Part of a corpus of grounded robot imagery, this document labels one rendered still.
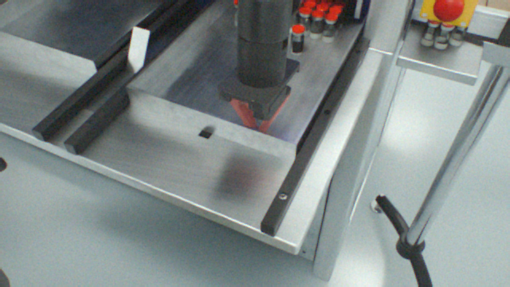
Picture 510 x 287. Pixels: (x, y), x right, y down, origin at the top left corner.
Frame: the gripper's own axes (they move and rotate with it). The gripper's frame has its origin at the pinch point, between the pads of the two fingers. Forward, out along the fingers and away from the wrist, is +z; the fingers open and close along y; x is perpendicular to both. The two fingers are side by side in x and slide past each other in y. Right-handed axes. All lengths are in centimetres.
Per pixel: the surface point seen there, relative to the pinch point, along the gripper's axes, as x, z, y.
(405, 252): -31, 73, 49
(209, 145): 5.5, 2.4, -2.9
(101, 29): 36.7, 0.6, 12.7
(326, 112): -7.0, -0.7, 7.8
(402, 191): -26, 81, 83
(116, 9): 38.5, -0.1, 19.2
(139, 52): 23.7, -1.6, 6.9
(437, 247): -42, 83, 65
